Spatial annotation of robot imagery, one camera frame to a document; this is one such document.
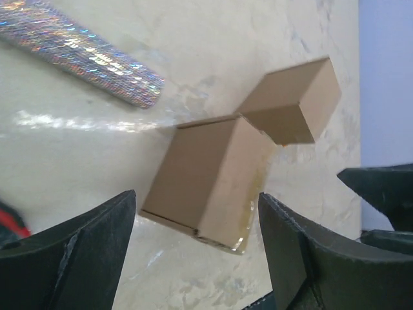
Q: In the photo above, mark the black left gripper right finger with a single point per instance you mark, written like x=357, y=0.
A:
x=312, y=267

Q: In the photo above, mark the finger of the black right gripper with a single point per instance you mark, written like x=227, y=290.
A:
x=387, y=189
x=388, y=240

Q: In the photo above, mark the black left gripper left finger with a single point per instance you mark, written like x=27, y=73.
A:
x=76, y=264

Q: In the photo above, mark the red black utility knife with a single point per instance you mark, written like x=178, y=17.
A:
x=13, y=227

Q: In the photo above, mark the small cardboard box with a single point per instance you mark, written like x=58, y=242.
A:
x=294, y=105

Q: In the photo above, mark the taped cardboard box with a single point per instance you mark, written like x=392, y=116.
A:
x=208, y=183

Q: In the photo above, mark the silver glitter microphone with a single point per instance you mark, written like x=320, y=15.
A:
x=40, y=29

